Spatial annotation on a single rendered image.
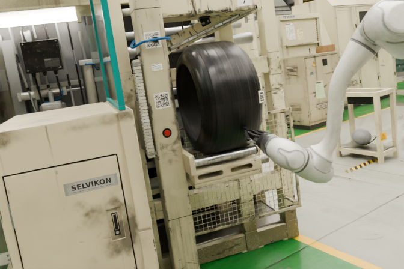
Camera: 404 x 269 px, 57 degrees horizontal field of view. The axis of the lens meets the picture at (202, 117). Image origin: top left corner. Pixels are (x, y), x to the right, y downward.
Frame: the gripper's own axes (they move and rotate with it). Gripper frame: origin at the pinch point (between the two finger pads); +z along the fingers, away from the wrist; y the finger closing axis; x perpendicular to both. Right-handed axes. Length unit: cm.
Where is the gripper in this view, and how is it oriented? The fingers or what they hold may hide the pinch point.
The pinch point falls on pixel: (247, 131)
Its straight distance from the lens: 174.1
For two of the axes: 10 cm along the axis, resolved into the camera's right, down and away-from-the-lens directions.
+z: -3.2, -2.2, 9.2
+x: 1.0, 9.6, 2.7
